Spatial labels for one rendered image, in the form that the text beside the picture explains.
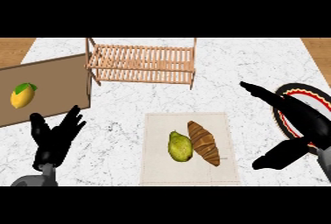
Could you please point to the brown cutting board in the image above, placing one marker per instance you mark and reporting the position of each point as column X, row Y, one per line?
column 48, row 84

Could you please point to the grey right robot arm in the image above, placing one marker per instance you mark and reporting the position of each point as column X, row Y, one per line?
column 326, row 164

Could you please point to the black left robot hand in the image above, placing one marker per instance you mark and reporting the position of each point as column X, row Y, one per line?
column 52, row 140

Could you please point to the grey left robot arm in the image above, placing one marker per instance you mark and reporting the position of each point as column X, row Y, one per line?
column 36, row 177

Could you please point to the black red patterned plate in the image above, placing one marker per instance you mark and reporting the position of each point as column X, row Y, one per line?
column 315, row 99

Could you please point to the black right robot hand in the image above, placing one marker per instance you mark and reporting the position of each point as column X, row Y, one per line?
column 298, row 116

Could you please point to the wooden tiered shelf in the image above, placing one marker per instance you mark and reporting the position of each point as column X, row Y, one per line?
column 142, row 62

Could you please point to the yellow lemon with leaf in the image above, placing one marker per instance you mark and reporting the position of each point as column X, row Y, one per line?
column 21, row 96

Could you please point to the beige cloth placemat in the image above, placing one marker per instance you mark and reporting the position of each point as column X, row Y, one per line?
column 190, row 172

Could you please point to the green pear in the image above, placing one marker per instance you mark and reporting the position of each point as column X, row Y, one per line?
column 179, row 147

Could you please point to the brown croissant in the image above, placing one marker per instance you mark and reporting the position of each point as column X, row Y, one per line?
column 205, row 143

